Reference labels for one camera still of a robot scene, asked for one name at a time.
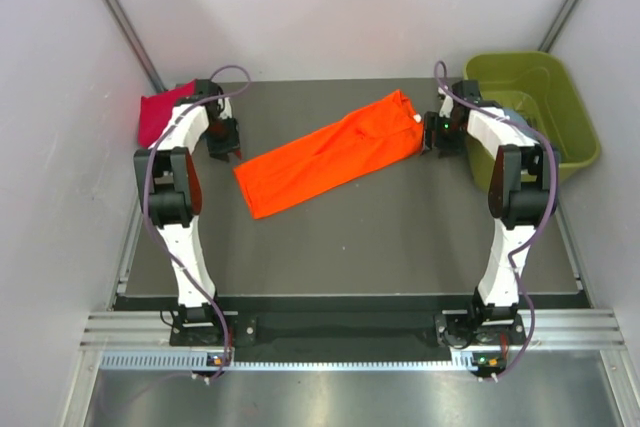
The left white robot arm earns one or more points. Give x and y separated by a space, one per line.
171 124

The folded pink t shirt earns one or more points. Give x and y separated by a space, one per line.
155 112

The aluminium frame rail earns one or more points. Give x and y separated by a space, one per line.
573 329

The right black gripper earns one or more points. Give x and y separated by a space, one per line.
432 122

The olive green plastic bin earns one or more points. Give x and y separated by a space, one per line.
538 87

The slotted grey cable duct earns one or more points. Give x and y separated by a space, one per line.
209 362

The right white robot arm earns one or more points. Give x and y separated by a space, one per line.
521 198

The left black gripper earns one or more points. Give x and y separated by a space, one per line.
231 144

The light blue t shirt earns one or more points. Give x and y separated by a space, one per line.
517 118

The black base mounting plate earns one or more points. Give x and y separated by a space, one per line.
427 328

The orange t shirt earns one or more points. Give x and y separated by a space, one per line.
364 141

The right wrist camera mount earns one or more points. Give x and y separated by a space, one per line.
447 103

